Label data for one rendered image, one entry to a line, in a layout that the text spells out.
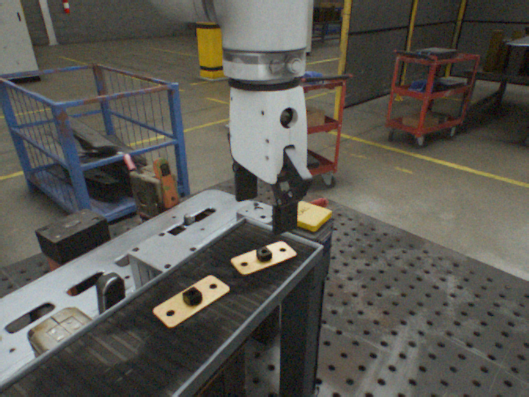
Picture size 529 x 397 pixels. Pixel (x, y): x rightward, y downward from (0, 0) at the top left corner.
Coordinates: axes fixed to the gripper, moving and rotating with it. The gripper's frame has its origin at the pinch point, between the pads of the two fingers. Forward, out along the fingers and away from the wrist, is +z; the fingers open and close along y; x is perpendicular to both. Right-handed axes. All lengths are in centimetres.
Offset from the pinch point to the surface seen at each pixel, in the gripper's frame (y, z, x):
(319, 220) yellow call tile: 3.9, 7.8, -12.4
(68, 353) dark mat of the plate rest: -3.1, 7.8, 24.3
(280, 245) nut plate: 1.0, 7.5, -3.2
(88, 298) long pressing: 24.1, 23.8, 21.5
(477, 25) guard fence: 385, 25, -647
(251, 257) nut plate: 0.5, 7.5, 1.7
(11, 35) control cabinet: 824, 42, 24
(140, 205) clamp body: 59, 27, 4
